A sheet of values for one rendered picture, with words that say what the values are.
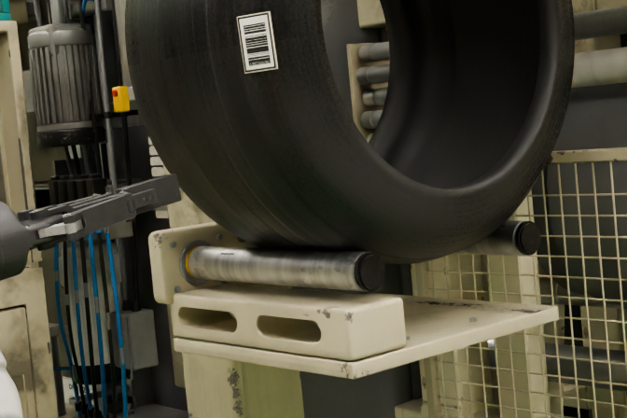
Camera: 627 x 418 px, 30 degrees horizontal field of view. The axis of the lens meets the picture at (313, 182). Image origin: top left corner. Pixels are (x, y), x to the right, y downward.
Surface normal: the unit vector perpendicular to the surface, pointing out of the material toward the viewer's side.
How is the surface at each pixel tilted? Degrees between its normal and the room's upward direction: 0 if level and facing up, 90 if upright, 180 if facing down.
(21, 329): 90
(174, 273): 90
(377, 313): 90
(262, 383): 90
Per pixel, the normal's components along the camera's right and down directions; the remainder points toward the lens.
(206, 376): -0.76, 0.11
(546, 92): -0.71, -0.40
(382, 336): 0.65, -0.02
